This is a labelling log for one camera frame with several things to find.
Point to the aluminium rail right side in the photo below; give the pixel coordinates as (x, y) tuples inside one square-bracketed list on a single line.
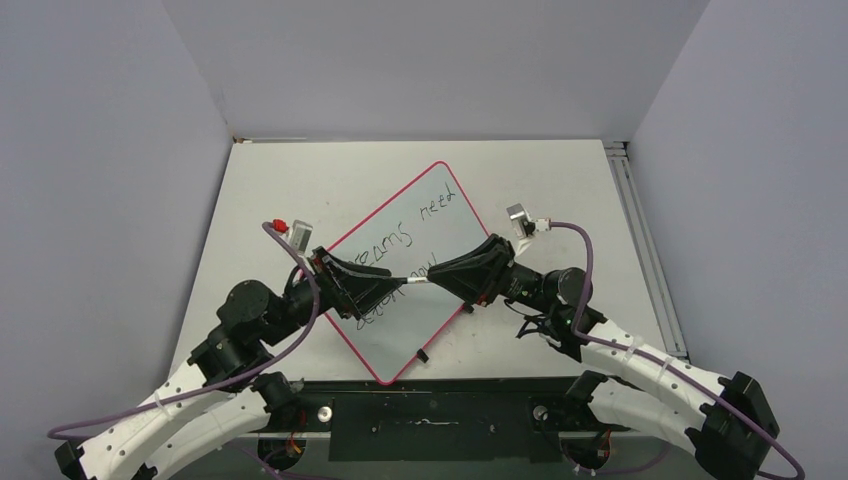
[(647, 253)]

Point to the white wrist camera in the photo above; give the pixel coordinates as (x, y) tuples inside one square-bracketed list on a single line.
[(525, 226), (297, 234)]

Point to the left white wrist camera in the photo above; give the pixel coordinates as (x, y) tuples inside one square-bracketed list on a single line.
[(297, 234)]

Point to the pink-framed whiteboard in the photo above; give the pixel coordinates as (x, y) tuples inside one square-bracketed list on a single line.
[(429, 221)]

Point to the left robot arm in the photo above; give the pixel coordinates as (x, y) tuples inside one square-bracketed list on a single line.
[(223, 389)]

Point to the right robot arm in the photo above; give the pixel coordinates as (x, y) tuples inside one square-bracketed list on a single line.
[(725, 422)]

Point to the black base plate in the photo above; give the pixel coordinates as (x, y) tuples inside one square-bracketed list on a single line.
[(430, 420)]

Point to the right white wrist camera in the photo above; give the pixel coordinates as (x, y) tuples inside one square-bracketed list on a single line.
[(525, 226)]

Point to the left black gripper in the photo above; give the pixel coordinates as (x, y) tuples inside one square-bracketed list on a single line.
[(362, 287)]

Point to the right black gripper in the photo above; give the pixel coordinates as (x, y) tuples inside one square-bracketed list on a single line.
[(477, 277)]

